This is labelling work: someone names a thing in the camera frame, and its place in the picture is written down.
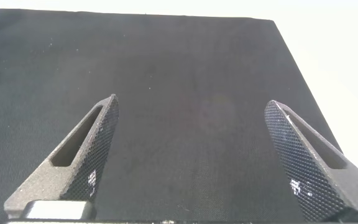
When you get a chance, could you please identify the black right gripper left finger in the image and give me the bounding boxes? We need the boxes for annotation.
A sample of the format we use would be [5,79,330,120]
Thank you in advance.
[4,93,120,219]

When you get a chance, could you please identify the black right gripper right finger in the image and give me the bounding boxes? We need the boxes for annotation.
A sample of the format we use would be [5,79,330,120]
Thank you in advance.
[264,100,358,223]

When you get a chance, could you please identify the black table cloth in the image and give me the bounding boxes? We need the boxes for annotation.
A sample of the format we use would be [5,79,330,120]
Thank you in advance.
[0,8,352,224]

